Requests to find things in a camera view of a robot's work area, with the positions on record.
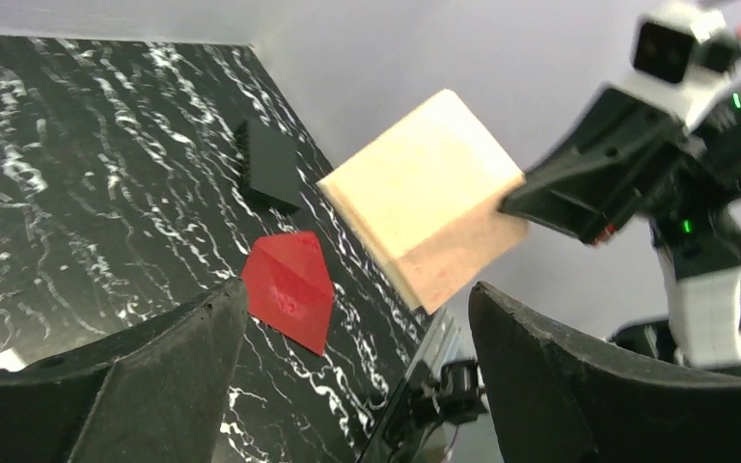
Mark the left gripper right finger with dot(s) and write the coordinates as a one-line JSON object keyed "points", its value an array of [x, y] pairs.
{"points": [[559, 395]]}

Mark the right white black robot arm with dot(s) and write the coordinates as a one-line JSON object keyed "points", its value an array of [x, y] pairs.
{"points": [[700, 257]]}

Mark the red envelope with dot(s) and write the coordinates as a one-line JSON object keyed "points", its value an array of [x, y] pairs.
{"points": [[289, 287]]}

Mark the black flat plate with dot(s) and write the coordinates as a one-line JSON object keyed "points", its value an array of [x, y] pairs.
{"points": [[270, 177]]}

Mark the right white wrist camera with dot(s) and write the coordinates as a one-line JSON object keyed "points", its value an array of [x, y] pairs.
{"points": [[683, 60]]}

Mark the beige letter paper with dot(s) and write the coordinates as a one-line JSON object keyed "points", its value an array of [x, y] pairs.
{"points": [[423, 198]]}

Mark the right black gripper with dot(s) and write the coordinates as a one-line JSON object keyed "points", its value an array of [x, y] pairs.
{"points": [[623, 157]]}

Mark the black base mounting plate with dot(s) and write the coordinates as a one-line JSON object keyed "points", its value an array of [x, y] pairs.
{"points": [[423, 403]]}

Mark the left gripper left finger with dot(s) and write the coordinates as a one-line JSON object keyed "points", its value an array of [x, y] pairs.
{"points": [[154, 392]]}

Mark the aluminium frame rail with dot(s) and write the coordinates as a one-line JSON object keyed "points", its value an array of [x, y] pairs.
{"points": [[439, 347]]}

